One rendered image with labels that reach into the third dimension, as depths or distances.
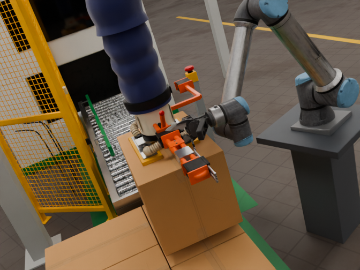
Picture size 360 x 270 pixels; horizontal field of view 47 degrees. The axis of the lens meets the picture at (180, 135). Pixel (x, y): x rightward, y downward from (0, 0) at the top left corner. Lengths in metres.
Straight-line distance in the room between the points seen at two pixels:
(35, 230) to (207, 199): 1.78
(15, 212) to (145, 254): 1.39
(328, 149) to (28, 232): 2.24
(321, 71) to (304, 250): 1.16
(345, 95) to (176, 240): 1.07
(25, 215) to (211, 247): 1.67
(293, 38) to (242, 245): 0.97
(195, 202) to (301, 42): 0.86
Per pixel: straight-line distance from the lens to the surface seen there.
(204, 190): 1.86
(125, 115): 3.92
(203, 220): 1.93
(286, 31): 1.94
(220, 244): 2.05
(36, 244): 3.43
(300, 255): 2.69
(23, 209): 3.27
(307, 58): 2.03
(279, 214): 3.00
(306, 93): 2.29
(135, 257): 2.17
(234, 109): 1.79
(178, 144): 1.65
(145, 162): 1.88
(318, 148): 2.19
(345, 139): 2.24
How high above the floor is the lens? 1.88
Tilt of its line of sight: 25 degrees down
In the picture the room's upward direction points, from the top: 18 degrees counter-clockwise
